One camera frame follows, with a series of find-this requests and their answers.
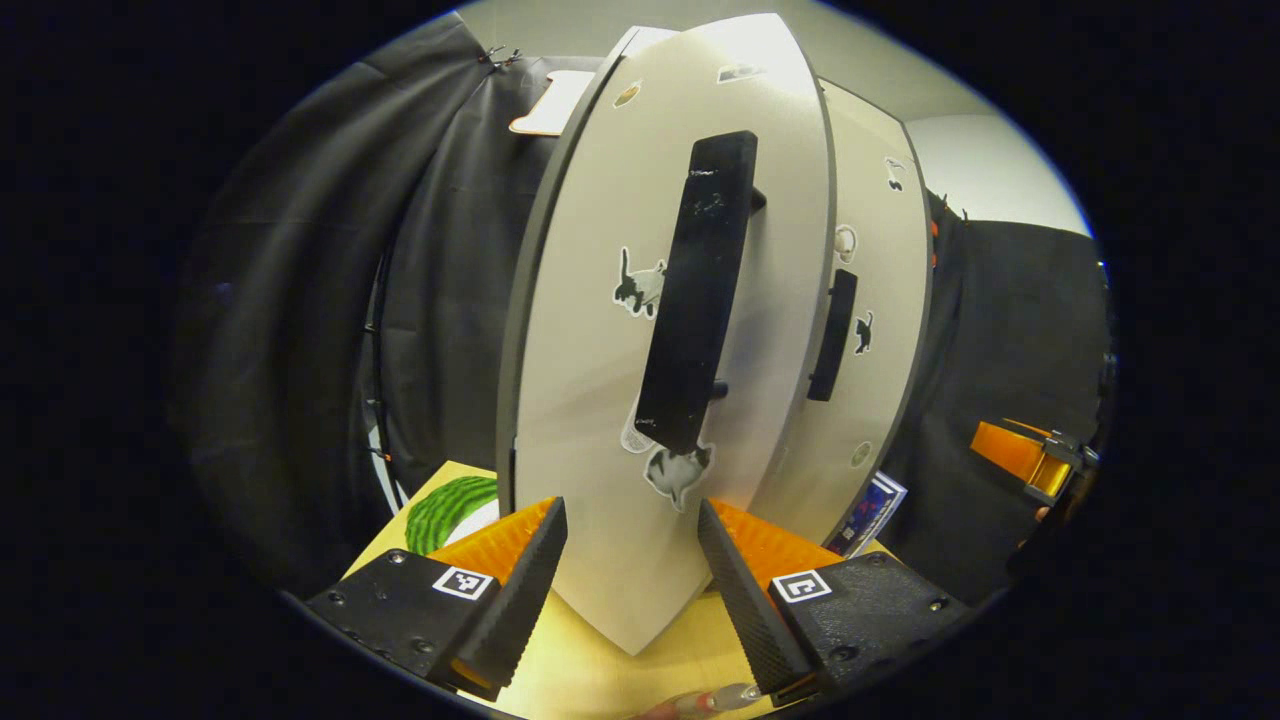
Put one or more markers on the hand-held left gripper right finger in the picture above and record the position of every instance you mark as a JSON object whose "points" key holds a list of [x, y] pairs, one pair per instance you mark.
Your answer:
{"points": [[745, 600]]}

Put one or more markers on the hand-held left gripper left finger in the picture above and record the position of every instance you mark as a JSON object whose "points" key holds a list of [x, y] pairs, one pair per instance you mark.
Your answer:
{"points": [[525, 590]]}

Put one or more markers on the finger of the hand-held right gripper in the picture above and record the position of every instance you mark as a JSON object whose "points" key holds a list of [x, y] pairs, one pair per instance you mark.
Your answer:
{"points": [[1010, 450]]}

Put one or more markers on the green watermelon coaster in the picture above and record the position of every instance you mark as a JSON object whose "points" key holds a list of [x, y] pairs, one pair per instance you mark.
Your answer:
{"points": [[440, 510]]}

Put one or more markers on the white cabinet door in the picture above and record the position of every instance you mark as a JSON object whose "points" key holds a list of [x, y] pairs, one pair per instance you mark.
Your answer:
{"points": [[590, 350], [880, 240]]}

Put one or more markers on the dark blue book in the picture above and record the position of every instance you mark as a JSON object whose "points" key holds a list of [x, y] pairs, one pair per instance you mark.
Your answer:
{"points": [[870, 510]]}

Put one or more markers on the black binder clip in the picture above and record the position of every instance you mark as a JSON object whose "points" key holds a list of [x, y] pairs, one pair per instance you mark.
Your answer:
{"points": [[500, 56]]}

